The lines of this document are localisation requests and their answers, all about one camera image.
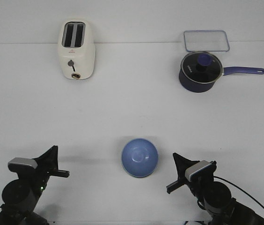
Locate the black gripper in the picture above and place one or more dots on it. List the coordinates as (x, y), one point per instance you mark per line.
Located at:
(197, 184)
(38, 178)

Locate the green bowl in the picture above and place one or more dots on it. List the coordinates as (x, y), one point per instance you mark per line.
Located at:
(142, 177)

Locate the blue bowl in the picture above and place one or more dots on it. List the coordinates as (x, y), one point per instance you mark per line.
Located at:
(139, 157)

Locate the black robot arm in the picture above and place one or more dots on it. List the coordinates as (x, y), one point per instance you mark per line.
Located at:
(213, 196)
(21, 195)

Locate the glass pot lid blue knob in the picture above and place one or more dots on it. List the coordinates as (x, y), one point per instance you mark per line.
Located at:
(201, 67)

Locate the white two-slot toaster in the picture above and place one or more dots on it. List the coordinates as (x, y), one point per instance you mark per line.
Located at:
(76, 49)

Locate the clear rectangular container lid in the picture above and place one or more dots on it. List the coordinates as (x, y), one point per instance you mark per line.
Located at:
(206, 40)

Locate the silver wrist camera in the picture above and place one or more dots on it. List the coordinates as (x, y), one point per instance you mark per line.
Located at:
(22, 165)
(198, 169)

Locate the blue saucepan with handle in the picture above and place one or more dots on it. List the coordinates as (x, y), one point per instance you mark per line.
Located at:
(199, 87)

